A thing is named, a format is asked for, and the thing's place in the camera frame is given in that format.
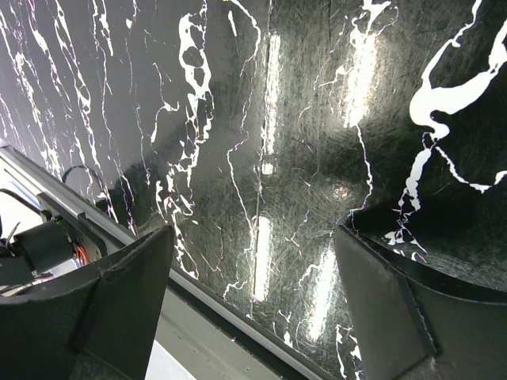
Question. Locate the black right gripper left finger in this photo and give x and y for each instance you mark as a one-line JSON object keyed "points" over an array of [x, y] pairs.
{"points": [[96, 322]]}

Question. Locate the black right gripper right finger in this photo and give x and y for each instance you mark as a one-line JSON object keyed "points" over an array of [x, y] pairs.
{"points": [[414, 322]]}

